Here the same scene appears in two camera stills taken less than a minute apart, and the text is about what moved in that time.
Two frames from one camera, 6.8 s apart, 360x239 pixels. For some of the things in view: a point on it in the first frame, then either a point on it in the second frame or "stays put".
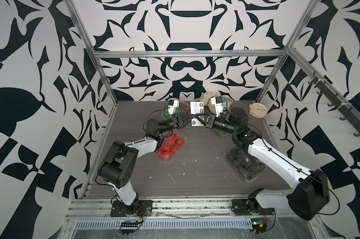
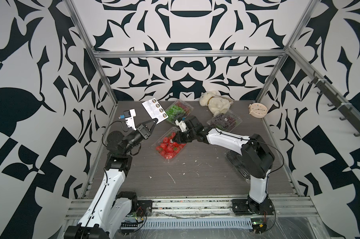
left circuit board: [127, 228] stays put
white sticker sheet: [197, 108] → [154, 110]
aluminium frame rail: [101, 208] stays put
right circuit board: [258, 225] stays put
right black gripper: [211, 121] → [178, 138]
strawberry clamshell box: [173, 141] stays put
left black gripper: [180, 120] → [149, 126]
